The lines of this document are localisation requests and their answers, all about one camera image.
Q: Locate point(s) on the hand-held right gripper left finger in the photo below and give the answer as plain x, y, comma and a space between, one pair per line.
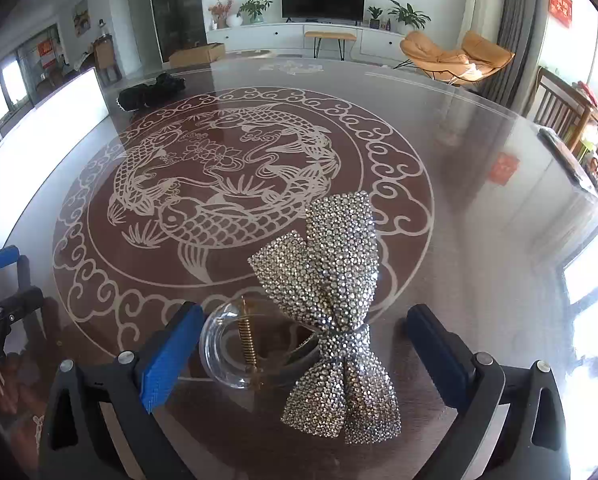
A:
171, 355

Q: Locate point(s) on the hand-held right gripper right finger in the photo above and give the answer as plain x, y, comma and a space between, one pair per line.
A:
441, 357

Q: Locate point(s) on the rhinestone bow hair clip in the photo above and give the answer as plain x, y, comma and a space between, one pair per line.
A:
329, 270

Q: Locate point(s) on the brown fish-patterned round desktop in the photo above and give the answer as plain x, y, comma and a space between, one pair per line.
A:
479, 260

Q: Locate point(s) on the white panel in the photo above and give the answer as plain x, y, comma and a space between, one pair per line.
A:
69, 105

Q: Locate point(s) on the red window sign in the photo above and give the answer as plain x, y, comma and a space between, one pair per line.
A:
47, 53

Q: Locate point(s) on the black cloth with white trim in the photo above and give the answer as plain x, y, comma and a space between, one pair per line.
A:
149, 92

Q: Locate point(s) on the wooden sideboard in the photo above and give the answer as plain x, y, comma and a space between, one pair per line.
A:
104, 54

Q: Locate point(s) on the dark flat object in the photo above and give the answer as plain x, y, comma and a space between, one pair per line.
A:
564, 157

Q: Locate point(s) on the wooden dining chair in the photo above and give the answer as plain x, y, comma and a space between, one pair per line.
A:
559, 110

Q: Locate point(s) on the cardboard box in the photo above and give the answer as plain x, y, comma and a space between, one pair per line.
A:
196, 55

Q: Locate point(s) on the orange lounge chair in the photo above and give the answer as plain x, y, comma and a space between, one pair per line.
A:
426, 55
491, 55

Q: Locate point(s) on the dark tall display cabinet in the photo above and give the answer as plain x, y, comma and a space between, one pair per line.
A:
176, 10

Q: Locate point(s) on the round wooden low stool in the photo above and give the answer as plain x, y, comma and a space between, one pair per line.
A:
254, 53

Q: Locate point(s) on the white television cabinet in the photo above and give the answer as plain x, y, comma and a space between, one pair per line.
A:
259, 37

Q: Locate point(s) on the red flowers in vase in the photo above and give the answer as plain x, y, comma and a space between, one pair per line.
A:
220, 12

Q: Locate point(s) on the white round vase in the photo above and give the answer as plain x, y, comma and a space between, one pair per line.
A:
234, 20

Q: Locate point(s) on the orange bench with black legs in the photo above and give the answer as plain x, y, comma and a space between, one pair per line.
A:
329, 36

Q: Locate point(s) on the grey curtain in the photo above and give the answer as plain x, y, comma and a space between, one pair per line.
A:
516, 25

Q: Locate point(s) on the large leafy potted plant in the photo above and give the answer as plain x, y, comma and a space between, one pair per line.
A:
408, 16

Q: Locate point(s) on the small potted plant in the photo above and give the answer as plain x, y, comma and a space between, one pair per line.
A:
374, 17

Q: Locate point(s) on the green plant in glass vase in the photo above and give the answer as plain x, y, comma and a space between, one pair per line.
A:
255, 7

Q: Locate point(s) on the cream covered standing air conditioner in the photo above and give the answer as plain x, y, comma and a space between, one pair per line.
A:
486, 0

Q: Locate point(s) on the black flat television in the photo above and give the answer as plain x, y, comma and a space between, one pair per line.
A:
323, 0

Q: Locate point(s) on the framed wall painting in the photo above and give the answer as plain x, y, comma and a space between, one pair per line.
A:
81, 16

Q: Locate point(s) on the red wall hanging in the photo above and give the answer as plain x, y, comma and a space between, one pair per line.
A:
561, 5

